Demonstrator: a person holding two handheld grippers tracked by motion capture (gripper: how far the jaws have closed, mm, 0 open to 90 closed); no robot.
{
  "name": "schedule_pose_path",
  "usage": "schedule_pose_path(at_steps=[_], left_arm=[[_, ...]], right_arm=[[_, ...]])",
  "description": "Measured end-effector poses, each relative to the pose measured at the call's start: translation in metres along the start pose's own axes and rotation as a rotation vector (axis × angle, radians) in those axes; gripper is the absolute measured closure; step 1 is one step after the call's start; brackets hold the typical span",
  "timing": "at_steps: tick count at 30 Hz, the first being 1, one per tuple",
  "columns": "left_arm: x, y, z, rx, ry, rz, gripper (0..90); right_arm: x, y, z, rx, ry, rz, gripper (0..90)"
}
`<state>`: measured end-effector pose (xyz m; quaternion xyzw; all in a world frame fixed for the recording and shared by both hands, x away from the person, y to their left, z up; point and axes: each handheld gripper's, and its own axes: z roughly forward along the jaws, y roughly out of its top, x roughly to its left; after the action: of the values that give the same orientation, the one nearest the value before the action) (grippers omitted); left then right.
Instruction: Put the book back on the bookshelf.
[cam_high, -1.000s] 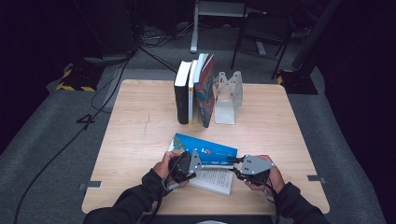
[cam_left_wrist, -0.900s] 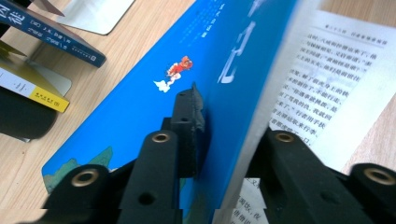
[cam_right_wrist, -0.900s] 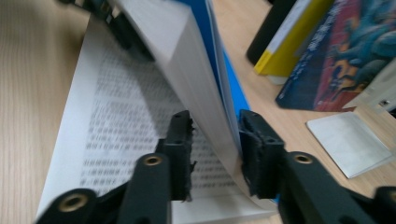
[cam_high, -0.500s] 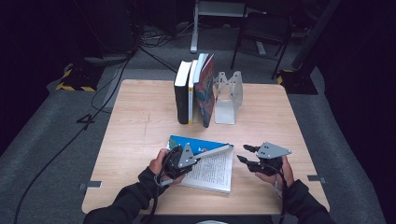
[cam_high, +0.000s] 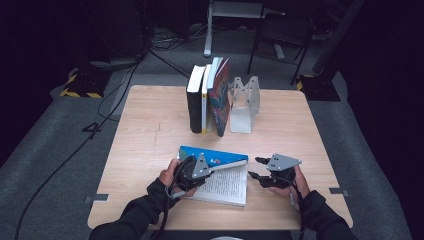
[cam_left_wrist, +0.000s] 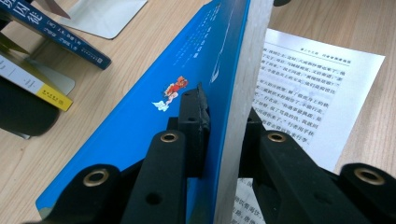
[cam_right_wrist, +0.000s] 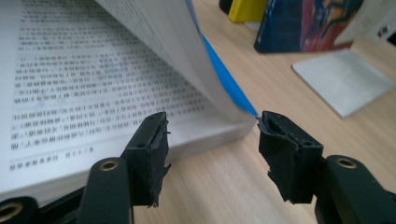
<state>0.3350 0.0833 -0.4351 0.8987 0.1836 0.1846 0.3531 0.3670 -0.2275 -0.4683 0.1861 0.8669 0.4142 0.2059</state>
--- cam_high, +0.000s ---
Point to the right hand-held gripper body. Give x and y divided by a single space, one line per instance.
281 173

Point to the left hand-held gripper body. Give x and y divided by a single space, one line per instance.
193 171

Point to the blue paperback book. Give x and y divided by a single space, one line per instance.
226 186

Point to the metal expandable book rack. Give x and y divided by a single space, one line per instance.
243 113

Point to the black hardcover book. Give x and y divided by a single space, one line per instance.
196 106

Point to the yellow picture book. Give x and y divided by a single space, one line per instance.
204 106

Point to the red illustrated book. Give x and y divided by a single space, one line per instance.
220 103

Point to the person's right hand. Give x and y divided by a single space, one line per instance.
300 186

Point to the person's left hand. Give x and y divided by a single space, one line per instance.
166 175

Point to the grey tape strip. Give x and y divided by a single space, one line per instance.
339 192
96 198

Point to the black yellow striped base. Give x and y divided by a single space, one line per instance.
320 88
83 85

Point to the black folding chair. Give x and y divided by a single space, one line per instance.
283 30

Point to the dark equipment cabinet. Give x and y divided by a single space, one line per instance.
113 30

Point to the grey metal desk frame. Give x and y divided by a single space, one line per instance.
208 33

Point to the dark slanted post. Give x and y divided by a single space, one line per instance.
336 36

